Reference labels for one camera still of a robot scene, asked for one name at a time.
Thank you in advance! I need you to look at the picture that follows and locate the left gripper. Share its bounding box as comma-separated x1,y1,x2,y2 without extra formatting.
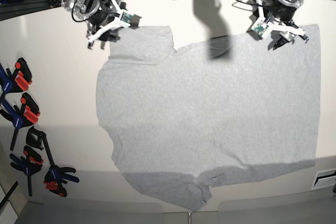
265,5,307,50

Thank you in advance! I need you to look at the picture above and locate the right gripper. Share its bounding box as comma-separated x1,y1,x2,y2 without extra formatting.
85,0,123,50

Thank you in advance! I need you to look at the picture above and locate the grey T-shirt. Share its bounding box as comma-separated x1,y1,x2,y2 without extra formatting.
96,25,320,210

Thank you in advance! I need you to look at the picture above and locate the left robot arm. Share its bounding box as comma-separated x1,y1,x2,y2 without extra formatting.
258,0,309,50

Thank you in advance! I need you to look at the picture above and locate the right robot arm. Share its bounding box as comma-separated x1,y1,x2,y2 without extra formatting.
60,0,123,49

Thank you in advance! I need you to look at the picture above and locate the top blue orange clamp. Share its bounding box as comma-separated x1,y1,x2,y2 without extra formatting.
1,57,32,99

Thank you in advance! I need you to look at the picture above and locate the blue orange clamp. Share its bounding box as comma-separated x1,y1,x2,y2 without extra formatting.
1,57,32,99
1,92,40,151

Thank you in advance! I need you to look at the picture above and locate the lower left blue clamp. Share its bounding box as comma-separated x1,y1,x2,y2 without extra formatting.
9,145,44,197

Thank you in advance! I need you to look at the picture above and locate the long bar clamp black pad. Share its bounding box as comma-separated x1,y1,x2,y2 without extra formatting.
26,126,80,197

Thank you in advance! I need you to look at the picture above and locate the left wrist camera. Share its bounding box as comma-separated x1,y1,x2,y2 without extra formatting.
251,19,271,39

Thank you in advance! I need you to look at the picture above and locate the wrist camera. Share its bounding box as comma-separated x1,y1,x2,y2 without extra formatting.
251,19,271,39
120,12,142,28

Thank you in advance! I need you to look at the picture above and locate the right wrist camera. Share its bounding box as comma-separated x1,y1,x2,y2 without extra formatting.
120,12,142,28

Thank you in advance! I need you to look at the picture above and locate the black strap at edge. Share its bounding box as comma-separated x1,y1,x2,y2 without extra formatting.
0,181,18,206

